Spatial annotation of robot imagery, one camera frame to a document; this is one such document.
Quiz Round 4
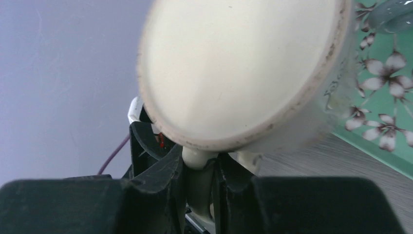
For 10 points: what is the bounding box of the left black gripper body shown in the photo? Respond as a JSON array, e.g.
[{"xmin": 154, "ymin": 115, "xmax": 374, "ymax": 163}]
[{"xmin": 127, "ymin": 97, "xmax": 174, "ymax": 179}]

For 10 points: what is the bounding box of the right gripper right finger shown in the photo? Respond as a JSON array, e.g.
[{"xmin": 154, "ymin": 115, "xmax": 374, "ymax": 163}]
[{"xmin": 213, "ymin": 153, "xmax": 404, "ymax": 234}]

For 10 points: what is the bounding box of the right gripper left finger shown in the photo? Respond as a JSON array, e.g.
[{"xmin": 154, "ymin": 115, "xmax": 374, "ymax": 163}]
[{"xmin": 0, "ymin": 146, "xmax": 186, "ymax": 234}]

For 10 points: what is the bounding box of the cream floral mug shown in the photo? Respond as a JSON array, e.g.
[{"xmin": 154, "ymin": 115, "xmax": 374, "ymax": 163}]
[{"xmin": 137, "ymin": 0, "xmax": 355, "ymax": 223}]

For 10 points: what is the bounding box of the grey mug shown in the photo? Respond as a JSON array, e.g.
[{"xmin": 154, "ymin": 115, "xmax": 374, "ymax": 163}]
[{"xmin": 367, "ymin": 0, "xmax": 413, "ymax": 34}]

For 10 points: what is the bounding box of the green floral tray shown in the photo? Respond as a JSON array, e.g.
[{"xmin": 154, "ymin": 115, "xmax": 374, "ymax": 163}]
[{"xmin": 335, "ymin": 0, "xmax": 413, "ymax": 178}]

